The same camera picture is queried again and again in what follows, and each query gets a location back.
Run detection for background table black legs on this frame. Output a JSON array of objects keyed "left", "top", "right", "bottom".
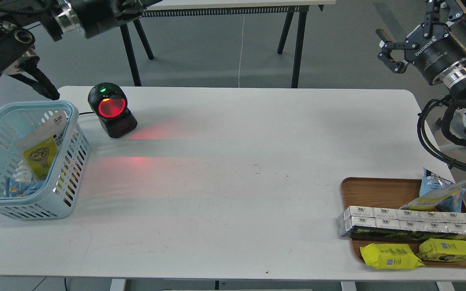
[{"left": 140, "top": 0, "right": 336, "bottom": 89}]

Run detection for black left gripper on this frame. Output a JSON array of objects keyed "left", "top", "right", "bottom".
[{"left": 57, "top": 0, "right": 159, "bottom": 39}]

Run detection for black barcode scanner red window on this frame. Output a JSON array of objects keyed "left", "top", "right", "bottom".
[{"left": 87, "top": 82, "right": 138, "bottom": 139}]

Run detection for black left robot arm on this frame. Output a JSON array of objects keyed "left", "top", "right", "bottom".
[{"left": 0, "top": 0, "right": 157, "bottom": 101}]

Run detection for yellow white nut snack pouch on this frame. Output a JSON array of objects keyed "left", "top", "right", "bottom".
[{"left": 15, "top": 110, "right": 67, "bottom": 180}]

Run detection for white hanging cable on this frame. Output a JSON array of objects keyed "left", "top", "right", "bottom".
[{"left": 238, "top": 15, "right": 246, "bottom": 88}]

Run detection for light blue plastic basket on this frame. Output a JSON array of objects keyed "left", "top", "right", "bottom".
[{"left": 0, "top": 101, "right": 89, "bottom": 220}]

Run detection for yellow wipes pack right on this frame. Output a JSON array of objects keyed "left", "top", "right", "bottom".
[{"left": 416, "top": 239, "right": 466, "bottom": 263}]

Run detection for white snack bag in basket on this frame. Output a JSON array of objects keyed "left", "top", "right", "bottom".
[{"left": 13, "top": 160, "right": 35, "bottom": 184}]

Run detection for yellow wipes pack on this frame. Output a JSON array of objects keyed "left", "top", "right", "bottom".
[
  {"left": 416, "top": 239, "right": 466, "bottom": 263},
  {"left": 360, "top": 243, "right": 425, "bottom": 270}
]

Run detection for yellow wipes pack left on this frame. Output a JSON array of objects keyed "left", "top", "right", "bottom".
[{"left": 360, "top": 243, "right": 425, "bottom": 270}]

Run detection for brown wooden tray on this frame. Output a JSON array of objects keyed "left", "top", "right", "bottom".
[{"left": 341, "top": 177, "right": 466, "bottom": 269}]

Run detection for silver wrapped box multipack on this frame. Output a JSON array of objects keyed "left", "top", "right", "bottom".
[{"left": 337, "top": 206, "right": 466, "bottom": 243}]

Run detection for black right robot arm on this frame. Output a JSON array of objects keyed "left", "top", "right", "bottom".
[{"left": 375, "top": 0, "right": 466, "bottom": 172}]

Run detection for blue snack bag in basket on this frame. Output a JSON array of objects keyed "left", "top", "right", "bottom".
[{"left": 4, "top": 177, "right": 46, "bottom": 198}]

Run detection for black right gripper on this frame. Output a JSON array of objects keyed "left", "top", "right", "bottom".
[{"left": 375, "top": 0, "right": 466, "bottom": 86}]

